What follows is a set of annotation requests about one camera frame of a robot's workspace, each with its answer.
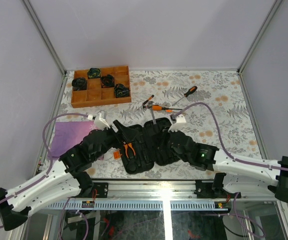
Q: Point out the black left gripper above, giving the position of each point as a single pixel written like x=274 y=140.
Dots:
x=123 y=136

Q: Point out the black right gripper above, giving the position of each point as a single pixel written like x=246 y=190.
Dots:
x=169 y=133

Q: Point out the orange handled pliers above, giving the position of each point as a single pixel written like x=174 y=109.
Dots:
x=129 y=150

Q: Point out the orange case latch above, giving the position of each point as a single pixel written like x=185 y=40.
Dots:
x=117 y=154

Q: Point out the black plastic tool case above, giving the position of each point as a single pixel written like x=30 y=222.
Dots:
x=145 y=146

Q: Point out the black handled steel hammer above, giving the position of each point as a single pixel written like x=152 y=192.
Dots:
x=150 y=108

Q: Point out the orange handled utility knife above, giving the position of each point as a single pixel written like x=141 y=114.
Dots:
x=161 y=108

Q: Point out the large orange black screwdriver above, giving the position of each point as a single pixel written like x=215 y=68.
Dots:
x=186 y=94

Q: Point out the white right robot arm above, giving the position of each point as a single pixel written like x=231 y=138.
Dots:
x=274 y=173

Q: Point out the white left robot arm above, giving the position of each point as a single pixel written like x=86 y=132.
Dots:
x=64 y=178

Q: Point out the orange wooden compartment tray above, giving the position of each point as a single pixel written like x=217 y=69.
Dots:
x=95 y=93

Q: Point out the black rolled tape right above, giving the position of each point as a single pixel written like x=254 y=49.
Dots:
x=121 y=91

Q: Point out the black rolled tape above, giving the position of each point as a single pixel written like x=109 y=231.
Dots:
x=121 y=91
x=107 y=81
x=79 y=84
x=94 y=73

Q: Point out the purple folded cloth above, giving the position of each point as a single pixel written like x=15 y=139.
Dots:
x=69 y=134

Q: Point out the floral patterned table mat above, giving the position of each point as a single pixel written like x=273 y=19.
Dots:
x=221 y=90

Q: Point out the black rolled tape middle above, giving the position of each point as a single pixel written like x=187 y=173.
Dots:
x=107 y=81

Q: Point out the small orange black screwdriver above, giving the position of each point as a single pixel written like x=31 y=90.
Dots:
x=146 y=101

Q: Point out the thin orange precision screwdriver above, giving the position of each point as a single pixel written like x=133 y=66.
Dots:
x=172 y=112

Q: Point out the black rolled tape left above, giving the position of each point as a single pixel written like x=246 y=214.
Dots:
x=79 y=84

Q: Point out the black rolled tape top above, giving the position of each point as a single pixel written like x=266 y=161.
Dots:
x=94 y=73

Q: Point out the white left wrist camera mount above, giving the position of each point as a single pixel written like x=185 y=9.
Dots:
x=100 y=120

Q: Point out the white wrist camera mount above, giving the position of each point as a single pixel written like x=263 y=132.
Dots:
x=100 y=120
x=178 y=122

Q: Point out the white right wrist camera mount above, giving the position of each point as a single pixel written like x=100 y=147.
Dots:
x=178 y=122

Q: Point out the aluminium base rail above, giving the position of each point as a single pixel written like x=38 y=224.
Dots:
x=146 y=195

